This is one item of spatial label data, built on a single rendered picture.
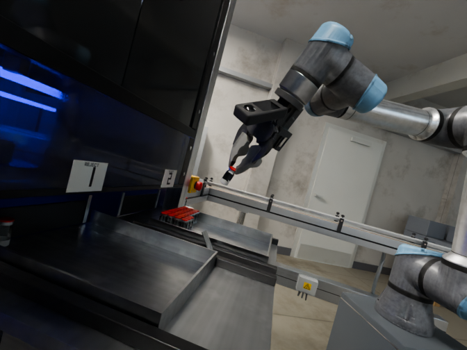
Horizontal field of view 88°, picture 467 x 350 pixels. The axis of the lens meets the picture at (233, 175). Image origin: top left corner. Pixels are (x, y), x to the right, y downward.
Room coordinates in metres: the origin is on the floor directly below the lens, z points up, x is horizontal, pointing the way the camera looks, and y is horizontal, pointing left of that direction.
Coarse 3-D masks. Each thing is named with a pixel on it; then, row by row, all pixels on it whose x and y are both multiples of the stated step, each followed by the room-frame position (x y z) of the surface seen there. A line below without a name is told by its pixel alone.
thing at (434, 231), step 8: (408, 224) 3.87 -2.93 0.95; (416, 224) 3.75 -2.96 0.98; (424, 224) 3.64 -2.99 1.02; (432, 224) 3.58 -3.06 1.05; (440, 224) 3.61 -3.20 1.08; (408, 232) 3.84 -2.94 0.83; (416, 232) 3.71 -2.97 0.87; (424, 232) 3.61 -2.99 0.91; (432, 232) 3.59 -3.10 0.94; (440, 232) 3.62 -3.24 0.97; (448, 232) 3.62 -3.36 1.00; (432, 240) 3.46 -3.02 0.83; (440, 240) 3.42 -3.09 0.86; (448, 240) 3.59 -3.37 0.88
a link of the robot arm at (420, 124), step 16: (320, 96) 0.59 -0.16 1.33; (320, 112) 0.64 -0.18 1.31; (336, 112) 0.63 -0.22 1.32; (352, 112) 0.63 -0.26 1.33; (368, 112) 0.63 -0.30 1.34; (384, 112) 0.64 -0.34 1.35; (400, 112) 0.64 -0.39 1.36; (416, 112) 0.66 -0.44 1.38; (432, 112) 0.67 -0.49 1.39; (448, 112) 0.66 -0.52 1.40; (384, 128) 0.68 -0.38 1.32; (400, 128) 0.67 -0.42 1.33; (416, 128) 0.67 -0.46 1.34; (432, 128) 0.66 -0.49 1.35; (448, 144) 0.67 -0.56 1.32
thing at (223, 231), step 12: (204, 216) 0.90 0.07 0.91; (168, 228) 0.65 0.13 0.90; (180, 228) 0.64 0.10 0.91; (192, 228) 0.78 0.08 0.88; (204, 228) 0.82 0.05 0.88; (216, 228) 0.85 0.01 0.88; (228, 228) 0.88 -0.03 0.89; (240, 228) 0.87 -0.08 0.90; (252, 228) 0.86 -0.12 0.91; (216, 240) 0.62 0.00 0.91; (228, 240) 0.75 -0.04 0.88; (240, 240) 0.79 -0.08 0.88; (252, 240) 0.82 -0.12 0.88; (264, 240) 0.85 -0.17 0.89; (240, 252) 0.61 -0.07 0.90; (252, 252) 0.60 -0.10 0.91; (264, 252) 0.73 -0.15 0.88
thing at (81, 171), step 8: (80, 160) 0.43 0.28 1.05; (72, 168) 0.42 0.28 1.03; (80, 168) 0.44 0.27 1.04; (88, 168) 0.46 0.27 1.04; (96, 168) 0.47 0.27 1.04; (104, 168) 0.50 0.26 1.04; (72, 176) 0.43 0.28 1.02; (80, 176) 0.44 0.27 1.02; (88, 176) 0.46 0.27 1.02; (96, 176) 0.48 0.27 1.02; (104, 176) 0.50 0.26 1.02; (72, 184) 0.43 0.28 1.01; (80, 184) 0.45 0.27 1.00; (88, 184) 0.47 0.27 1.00; (96, 184) 0.49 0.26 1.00
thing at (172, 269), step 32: (96, 224) 0.60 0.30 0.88; (128, 224) 0.58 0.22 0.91; (0, 256) 0.33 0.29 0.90; (32, 256) 0.39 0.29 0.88; (64, 256) 0.41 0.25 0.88; (96, 256) 0.44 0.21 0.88; (128, 256) 0.48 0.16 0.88; (160, 256) 0.51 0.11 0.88; (192, 256) 0.55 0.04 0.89; (96, 288) 0.30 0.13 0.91; (128, 288) 0.37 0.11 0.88; (160, 288) 0.39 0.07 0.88; (192, 288) 0.40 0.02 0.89; (160, 320) 0.28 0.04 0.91
